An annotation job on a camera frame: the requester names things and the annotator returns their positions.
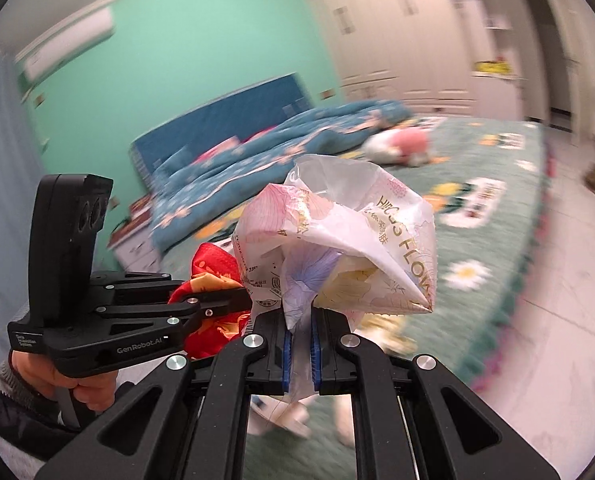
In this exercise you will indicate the blue padded headboard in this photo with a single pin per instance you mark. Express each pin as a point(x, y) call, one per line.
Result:
point(241, 113)

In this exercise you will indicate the white air conditioner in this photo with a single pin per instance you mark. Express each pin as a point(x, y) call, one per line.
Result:
point(68, 44)

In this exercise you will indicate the blue floral quilt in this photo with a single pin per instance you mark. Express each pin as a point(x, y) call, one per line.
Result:
point(188, 192)

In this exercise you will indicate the left hand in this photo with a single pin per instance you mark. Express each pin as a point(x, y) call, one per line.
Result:
point(97, 392)

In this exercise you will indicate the cream wardrobe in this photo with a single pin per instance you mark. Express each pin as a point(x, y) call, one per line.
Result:
point(444, 57)

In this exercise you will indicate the red yellow cloth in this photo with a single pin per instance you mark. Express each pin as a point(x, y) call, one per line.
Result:
point(215, 282)

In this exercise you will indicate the green floral bedspread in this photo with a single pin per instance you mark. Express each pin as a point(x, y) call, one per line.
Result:
point(487, 182)

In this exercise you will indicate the pink white plush toy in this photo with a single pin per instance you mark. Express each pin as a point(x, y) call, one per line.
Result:
point(405, 146)

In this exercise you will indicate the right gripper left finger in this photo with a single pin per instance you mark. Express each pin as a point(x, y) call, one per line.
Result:
point(253, 364)

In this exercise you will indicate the white floral plastic bag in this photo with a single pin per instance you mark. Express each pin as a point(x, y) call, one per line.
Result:
point(338, 234)

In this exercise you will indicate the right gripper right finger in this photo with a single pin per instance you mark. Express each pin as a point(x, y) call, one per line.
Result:
point(345, 363)

